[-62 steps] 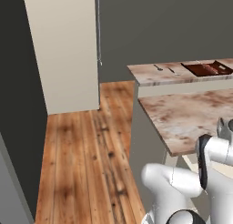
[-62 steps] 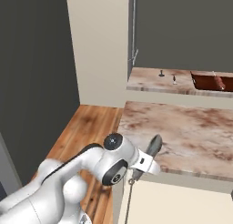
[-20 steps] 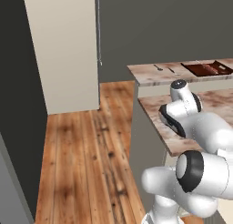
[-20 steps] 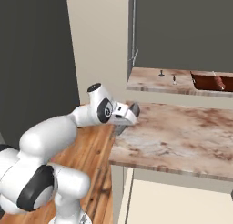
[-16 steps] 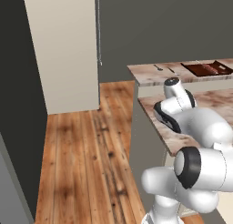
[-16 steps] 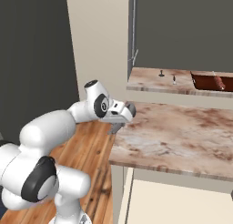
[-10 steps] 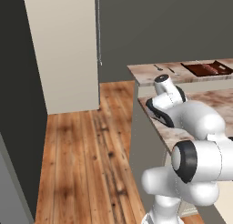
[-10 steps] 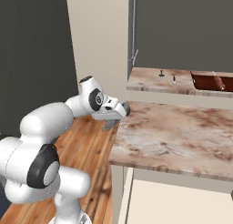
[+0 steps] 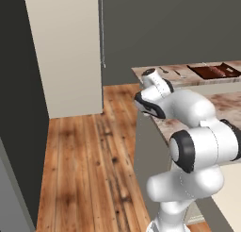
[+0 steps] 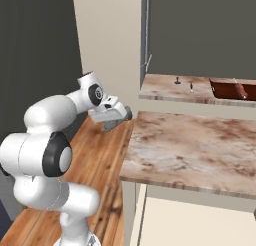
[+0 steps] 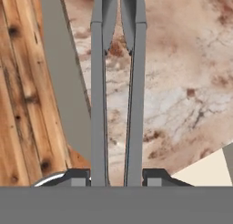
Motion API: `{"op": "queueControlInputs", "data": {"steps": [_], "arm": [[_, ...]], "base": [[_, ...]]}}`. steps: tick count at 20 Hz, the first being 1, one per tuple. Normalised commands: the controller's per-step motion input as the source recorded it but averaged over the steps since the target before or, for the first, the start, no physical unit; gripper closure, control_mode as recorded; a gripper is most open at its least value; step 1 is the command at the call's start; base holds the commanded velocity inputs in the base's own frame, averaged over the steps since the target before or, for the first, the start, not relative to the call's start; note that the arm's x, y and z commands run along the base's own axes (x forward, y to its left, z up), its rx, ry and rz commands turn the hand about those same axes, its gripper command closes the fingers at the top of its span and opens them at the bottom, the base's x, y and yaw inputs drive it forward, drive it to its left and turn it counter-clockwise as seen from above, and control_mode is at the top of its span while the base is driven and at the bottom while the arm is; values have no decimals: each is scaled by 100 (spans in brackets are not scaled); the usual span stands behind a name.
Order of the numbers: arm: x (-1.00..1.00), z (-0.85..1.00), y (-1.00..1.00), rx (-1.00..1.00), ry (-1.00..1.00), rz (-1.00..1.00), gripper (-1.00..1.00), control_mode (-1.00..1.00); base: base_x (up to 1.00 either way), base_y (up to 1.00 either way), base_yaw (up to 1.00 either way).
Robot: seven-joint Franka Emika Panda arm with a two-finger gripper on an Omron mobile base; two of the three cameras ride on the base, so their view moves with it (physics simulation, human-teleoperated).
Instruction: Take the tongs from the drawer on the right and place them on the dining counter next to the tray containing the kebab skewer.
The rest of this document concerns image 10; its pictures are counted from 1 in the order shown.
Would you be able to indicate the small slim dark shaker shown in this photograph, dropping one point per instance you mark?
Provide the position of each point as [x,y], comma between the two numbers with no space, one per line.
[191,88]

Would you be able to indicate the cream tall cabinet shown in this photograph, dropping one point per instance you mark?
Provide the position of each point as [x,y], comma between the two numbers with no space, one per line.
[110,40]

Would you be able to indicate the thin grey metal rod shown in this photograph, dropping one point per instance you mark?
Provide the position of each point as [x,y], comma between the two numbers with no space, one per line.
[147,30]

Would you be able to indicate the small dark round shaker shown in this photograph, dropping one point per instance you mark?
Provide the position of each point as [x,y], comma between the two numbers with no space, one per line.
[177,81]

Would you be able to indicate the brown rectangular tray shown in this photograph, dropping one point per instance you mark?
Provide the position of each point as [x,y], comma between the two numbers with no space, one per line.
[233,90]

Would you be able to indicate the kebab skewer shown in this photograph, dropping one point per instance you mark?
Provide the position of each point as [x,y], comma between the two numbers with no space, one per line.
[240,88]

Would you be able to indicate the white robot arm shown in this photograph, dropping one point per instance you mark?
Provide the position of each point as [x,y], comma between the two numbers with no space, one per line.
[43,116]

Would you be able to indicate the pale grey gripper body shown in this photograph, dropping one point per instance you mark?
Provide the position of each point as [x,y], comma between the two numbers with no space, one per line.
[108,114]

